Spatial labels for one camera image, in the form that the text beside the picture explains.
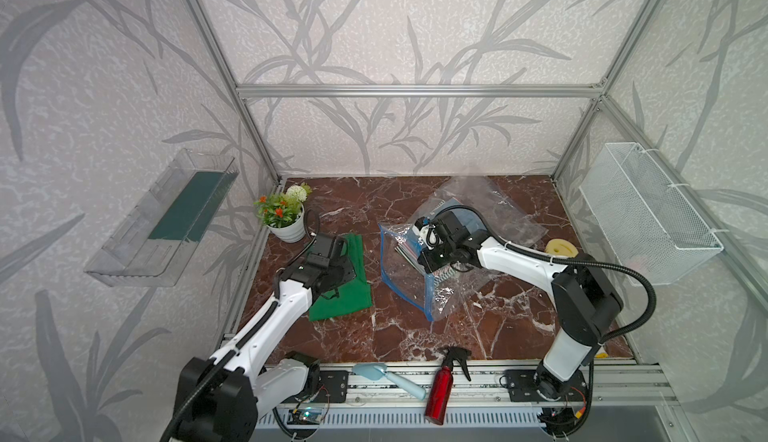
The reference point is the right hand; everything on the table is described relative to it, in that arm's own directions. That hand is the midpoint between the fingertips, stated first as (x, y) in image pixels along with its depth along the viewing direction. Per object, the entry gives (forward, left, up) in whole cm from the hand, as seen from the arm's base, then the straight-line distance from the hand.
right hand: (417, 258), depth 89 cm
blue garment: (0, -12, +20) cm, 23 cm away
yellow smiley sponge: (+7, -47, -5) cm, 48 cm away
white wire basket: (-8, -50, +25) cm, 57 cm away
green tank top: (-8, +18, -5) cm, 21 cm away
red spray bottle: (-32, -5, -6) cm, 33 cm away
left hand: (-4, +19, +2) cm, 20 cm away
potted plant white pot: (+12, +41, +7) cm, 44 cm away
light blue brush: (-29, +11, -6) cm, 31 cm away
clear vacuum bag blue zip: (-9, -4, -5) cm, 11 cm away
